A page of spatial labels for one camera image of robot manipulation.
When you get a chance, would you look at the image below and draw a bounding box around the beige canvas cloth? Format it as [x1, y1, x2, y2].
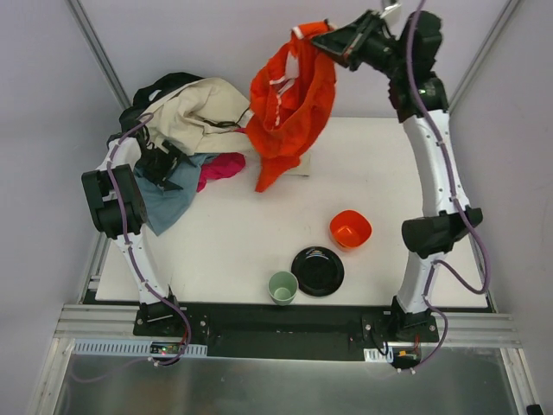
[146, 78, 253, 156]

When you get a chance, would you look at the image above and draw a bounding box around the black cloth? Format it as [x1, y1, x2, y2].
[119, 72, 202, 132]

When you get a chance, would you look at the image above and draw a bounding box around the white slotted cable duct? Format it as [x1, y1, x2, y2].
[73, 339, 207, 359]

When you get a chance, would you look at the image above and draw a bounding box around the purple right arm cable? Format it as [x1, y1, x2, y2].
[391, 0, 493, 375]

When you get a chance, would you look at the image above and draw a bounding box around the grey blue cloth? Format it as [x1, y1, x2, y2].
[134, 153, 216, 236]

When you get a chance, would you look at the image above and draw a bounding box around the black round plate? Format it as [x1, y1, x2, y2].
[290, 246, 345, 297]

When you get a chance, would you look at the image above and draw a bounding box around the orange cloth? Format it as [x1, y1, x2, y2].
[245, 21, 336, 193]

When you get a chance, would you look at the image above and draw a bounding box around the orange plastic bowl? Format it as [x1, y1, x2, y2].
[328, 209, 373, 251]

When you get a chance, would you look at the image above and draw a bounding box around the magenta cloth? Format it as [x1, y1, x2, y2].
[196, 153, 246, 193]

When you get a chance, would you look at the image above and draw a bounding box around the light green cup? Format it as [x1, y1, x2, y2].
[268, 271, 299, 306]

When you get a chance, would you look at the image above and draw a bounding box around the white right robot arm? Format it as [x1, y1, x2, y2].
[311, 10, 483, 334]

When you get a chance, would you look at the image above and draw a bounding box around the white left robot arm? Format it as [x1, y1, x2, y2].
[81, 38, 336, 321]

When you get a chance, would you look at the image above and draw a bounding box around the aluminium frame rail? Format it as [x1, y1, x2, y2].
[54, 303, 522, 348]

